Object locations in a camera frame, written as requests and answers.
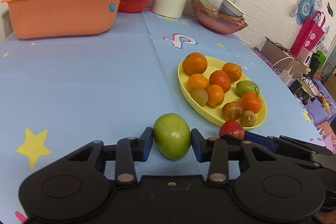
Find small green mango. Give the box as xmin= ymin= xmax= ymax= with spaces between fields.
xmin=236 ymin=80 xmax=260 ymax=96

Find blue paper fan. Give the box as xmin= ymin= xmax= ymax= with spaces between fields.
xmin=290 ymin=0 xmax=323 ymax=25

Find stacked ceramic bowls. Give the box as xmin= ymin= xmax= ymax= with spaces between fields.
xmin=218 ymin=0 xmax=244 ymax=20

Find large orange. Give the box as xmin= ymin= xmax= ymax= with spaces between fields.
xmin=183 ymin=52 xmax=208 ymax=75

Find white charger with cable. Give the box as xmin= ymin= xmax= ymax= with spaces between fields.
xmin=270 ymin=56 xmax=295 ymax=86

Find cardboard box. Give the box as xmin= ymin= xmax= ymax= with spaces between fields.
xmin=261 ymin=37 xmax=307 ymax=77

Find small front orange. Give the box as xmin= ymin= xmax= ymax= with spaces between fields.
xmin=206 ymin=85 xmax=224 ymax=107

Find brown round fruit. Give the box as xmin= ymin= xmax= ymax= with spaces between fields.
xmin=191 ymin=88 xmax=209 ymax=106

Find small orange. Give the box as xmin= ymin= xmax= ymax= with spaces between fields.
xmin=206 ymin=85 xmax=224 ymax=107
xmin=187 ymin=73 xmax=209 ymax=91

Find person hand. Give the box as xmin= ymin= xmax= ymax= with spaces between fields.
xmin=317 ymin=210 xmax=336 ymax=224

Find large green mango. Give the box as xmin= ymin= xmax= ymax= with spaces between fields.
xmin=153 ymin=113 xmax=191 ymax=160

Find yellow plastic plate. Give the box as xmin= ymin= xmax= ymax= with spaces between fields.
xmin=177 ymin=55 xmax=268 ymax=130

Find small brown fruit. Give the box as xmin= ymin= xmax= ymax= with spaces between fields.
xmin=240 ymin=110 xmax=256 ymax=127

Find red plastic bowl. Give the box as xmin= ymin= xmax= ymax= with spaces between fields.
xmin=118 ymin=0 xmax=153 ymax=13

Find dark purple plum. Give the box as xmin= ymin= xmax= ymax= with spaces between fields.
xmin=222 ymin=101 xmax=243 ymax=121

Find orange plastic basket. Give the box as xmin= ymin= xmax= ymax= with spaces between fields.
xmin=1 ymin=0 xmax=121 ymax=39

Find orange with stem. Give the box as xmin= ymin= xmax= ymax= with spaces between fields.
xmin=239 ymin=92 xmax=262 ymax=114

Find blue cartoon tablecloth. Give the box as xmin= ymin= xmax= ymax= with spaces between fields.
xmin=1 ymin=12 xmax=322 ymax=223

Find red plum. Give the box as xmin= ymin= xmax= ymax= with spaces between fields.
xmin=219 ymin=120 xmax=245 ymax=140

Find pink gift bag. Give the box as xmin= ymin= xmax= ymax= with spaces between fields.
xmin=290 ymin=11 xmax=326 ymax=57

